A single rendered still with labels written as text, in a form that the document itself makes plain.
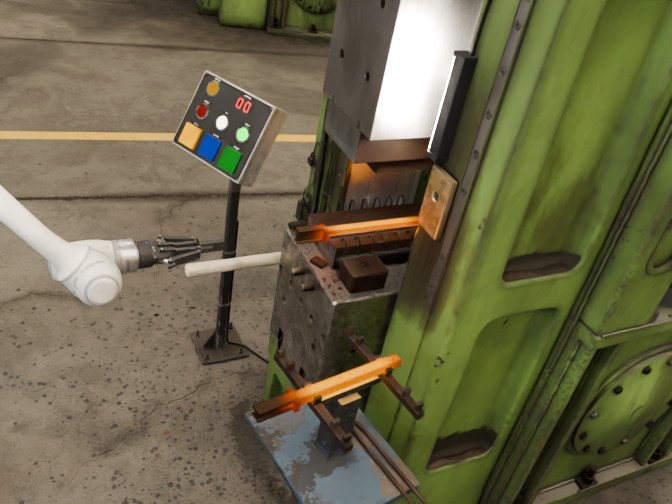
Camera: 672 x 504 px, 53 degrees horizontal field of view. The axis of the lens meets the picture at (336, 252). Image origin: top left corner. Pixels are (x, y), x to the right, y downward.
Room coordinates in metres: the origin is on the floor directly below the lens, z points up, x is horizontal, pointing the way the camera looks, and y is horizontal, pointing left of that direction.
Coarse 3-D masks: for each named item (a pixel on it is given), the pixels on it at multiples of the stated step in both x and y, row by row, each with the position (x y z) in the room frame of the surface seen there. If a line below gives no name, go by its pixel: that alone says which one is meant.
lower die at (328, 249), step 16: (368, 208) 1.87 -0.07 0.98; (384, 208) 1.90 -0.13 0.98; (400, 208) 1.92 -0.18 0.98; (416, 208) 1.92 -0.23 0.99; (336, 224) 1.73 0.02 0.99; (416, 224) 1.81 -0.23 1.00; (336, 240) 1.64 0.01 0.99; (352, 240) 1.65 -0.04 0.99; (368, 240) 1.67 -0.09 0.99; (384, 240) 1.69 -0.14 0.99; (400, 240) 1.71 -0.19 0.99; (336, 256) 1.60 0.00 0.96
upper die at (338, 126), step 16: (336, 112) 1.72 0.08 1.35; (336, 128) 1.71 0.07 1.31; (352, 128) 1.63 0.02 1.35; (352, 144) 1.62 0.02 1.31; (368, 144) 1.61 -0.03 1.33; (384, 144) 1.64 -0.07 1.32; (400, 144) 1.67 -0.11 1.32; (416, 144) 1.69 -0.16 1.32; (352, 160) 1.61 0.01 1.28; (368, 160) 1.62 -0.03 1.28; (384, 160) 1.65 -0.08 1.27; (400, 160) 1.67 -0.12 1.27
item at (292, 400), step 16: (368, 368) 1.19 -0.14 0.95; (384, 368) 1.20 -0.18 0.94; (320, 384) 1.10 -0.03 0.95; (336, 384) 1.11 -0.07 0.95; (352, 384) 1.14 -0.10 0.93; (272, 400) 1.02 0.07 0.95; (288, 400) 1.03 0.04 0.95; (304, 400) 1.05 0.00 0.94; (256, 416) 0.98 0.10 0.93; (272, 416) 1.00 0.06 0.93
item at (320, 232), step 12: (300, 228) 1.62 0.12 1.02; (312, 228) 1.63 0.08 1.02; (324, 228) 1.65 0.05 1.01; (336, 228) 1.68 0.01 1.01; (348, 228) 1.69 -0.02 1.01; (360, 228) 1.71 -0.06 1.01; (372, 228) 1.73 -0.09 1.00; (300, 240) 1.61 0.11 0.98; (312, 240) 1.63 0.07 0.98; (324, 240) 1.63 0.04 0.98
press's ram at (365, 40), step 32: (352, 0) 1.74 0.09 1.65; (384, 0) 1.62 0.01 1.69; (416, 0) 1.58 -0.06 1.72; (448, 0) 1.62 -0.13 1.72; (480, 0) 1.67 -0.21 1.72; (352, 32) 1.71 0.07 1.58; (384, 32) 1.59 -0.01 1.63; (416, 32) 1.59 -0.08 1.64; (448, 32) 1.64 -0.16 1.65; (352, 64) 1.69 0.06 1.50; (384, 64) 1.56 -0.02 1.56; (416, 64) 1.60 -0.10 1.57; (448, 64) 1.65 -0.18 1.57; (352, 96) 1.66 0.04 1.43; (384, 96) 1.56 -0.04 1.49; (416, 96) 1.61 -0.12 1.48; (384, 128) 1.57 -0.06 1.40; (416, 128) 1.62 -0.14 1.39
